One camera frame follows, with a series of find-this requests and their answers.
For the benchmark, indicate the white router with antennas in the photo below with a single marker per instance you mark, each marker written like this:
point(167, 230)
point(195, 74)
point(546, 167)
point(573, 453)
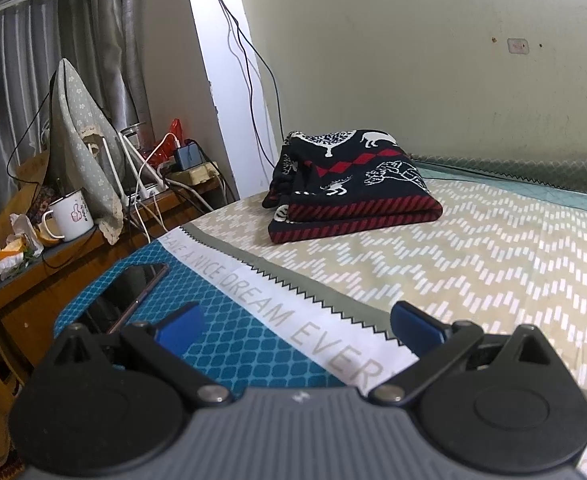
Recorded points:
point(148, 191)

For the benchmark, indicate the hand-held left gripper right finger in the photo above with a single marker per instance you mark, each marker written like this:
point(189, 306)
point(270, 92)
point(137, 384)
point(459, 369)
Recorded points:
point(416, 322)

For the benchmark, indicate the red plastic bag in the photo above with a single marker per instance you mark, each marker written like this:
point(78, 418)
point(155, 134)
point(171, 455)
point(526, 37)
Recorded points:
point(173, 135)

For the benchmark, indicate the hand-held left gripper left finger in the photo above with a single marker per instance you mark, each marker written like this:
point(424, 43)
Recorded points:
point(183, 322)

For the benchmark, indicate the wooden bedside table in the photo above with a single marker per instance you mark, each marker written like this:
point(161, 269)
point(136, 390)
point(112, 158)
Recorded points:
point(23, 280)

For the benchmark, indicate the beige zigzag bed sheet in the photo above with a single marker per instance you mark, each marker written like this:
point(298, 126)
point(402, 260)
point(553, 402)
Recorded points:
point(473, 260)

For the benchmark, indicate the dark blue charger block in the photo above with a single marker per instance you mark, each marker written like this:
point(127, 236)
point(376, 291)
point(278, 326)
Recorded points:
point(187, 156)

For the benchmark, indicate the black smartphone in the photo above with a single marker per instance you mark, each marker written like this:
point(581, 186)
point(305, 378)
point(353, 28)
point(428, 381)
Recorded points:
point(123, 295)

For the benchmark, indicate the navy patterned knit sweater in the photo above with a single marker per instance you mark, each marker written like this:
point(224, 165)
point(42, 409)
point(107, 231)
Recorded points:
point(353, 185)

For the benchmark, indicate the brown paper bag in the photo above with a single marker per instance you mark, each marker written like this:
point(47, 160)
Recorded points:
point(30, 180)

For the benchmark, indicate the clear glass jar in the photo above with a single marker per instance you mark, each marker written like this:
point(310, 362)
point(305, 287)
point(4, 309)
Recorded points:
point(134, 137)

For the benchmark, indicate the white enamel mug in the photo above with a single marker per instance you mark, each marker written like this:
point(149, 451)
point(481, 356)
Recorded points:
point(73, 215)

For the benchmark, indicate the grey floral cloth cover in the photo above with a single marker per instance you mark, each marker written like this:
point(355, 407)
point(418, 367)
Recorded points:
point(78, 135)

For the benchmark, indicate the grey curtain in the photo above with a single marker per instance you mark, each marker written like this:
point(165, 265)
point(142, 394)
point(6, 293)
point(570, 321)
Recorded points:
point(23, 60)

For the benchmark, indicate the orange peel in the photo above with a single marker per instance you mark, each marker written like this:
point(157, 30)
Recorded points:
point(49, 236)
point(9, 251)

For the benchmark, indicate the beige power strip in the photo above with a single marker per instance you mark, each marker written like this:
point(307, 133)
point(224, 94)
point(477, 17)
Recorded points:
point(193, 172)

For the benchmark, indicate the crumpled white tissue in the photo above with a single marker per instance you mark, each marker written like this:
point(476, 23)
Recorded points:
point(25, 230)

